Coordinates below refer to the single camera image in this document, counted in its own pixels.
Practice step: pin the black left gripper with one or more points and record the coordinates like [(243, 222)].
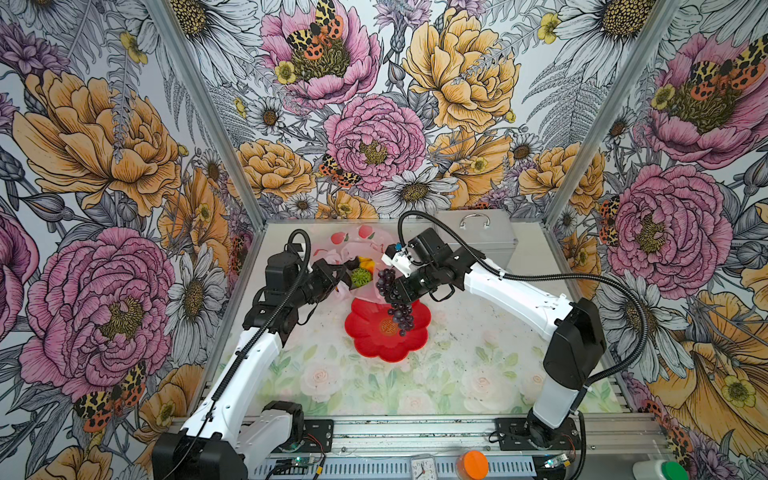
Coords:
[(324, 270)]

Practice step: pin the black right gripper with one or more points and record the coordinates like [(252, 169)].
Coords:
[(407, 293)]

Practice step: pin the dark grape bunch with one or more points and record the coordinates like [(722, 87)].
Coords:
[(399, 310)]

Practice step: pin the green spiky round fruit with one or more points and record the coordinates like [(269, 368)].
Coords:
[(360, 277)]

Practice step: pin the pink plastic bag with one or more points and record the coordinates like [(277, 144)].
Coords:
[(359, 247)]

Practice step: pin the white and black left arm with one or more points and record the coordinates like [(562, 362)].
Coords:
[(213, 443)]

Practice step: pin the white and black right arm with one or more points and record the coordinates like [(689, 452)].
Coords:
[(572, 329)]

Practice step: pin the red flower-shaped plate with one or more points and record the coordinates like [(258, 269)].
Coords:
[(376, 335)]

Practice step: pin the silver metal case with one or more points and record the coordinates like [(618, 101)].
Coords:
[(489, 231)]

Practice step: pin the small white timer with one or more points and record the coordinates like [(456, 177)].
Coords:
[(423, 468)]

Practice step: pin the orange round button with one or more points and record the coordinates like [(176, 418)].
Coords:
[(472, 465)]

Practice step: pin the green capped white bottle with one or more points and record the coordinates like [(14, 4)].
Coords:
[(659, 470)]

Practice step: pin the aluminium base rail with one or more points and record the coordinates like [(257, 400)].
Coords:
[(600, 446)]

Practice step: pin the aluminium corner post left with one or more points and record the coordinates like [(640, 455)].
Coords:
[(187, 71)]

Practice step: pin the aluminium corner post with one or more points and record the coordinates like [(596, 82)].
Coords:
[(187, 71), (651, 35)]

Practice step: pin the aluminium corner post right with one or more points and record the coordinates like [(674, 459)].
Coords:
[(651, 35)]

